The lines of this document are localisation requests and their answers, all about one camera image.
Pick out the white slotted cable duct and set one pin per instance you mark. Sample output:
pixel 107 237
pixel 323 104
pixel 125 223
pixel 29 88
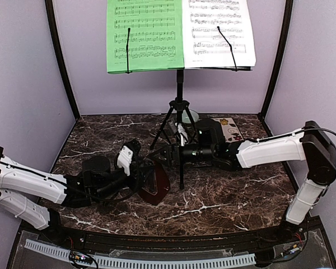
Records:
pixel 136 260

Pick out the black front rail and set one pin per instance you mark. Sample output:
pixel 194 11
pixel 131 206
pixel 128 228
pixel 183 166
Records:
pixel 244 240

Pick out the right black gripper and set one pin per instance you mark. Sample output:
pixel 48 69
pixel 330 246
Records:
pixel 169 154

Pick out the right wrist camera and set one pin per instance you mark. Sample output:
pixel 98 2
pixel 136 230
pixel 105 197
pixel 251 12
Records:
pixel 179 131

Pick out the floral square plate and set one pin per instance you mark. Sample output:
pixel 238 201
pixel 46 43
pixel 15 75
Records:
pixel 230 129

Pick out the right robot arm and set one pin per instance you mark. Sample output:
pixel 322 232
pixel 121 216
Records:
pixel 309 143

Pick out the green sheet music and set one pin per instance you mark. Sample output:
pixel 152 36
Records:
pixel 144 36

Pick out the black music stand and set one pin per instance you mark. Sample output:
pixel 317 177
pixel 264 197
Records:
pixel 179 105

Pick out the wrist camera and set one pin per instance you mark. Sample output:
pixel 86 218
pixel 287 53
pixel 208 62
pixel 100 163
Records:
pixel 128 153
pixel 179 131

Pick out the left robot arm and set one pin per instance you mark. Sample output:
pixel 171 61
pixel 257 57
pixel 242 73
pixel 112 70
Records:
pixel 96 183

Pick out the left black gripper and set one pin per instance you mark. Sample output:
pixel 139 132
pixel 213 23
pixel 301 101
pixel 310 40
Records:
pixel 137 180

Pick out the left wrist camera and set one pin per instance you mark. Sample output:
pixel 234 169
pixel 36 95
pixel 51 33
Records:
pixel 128 153

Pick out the green ceramic bowl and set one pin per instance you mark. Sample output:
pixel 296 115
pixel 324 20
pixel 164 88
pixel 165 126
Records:
pixel 186 119

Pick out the brown wooden metronome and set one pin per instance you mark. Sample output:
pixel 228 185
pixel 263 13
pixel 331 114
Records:
pixel 163 186

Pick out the white sheet music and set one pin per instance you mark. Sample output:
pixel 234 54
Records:
pixel 217 34

